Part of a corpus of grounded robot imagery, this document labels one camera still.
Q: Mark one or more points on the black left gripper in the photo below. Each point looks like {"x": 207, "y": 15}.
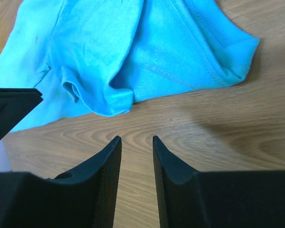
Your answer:
{"x": 15, "y": 104}

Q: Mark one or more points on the cyan blue t-shirt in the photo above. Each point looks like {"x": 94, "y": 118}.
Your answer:
{"x": 102, "y": 56}

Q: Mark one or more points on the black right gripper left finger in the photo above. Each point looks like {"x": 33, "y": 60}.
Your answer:
{"x": 82, "y": 197}

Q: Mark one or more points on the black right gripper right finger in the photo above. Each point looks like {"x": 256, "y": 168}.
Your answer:
{"x": 188, "y": 198}

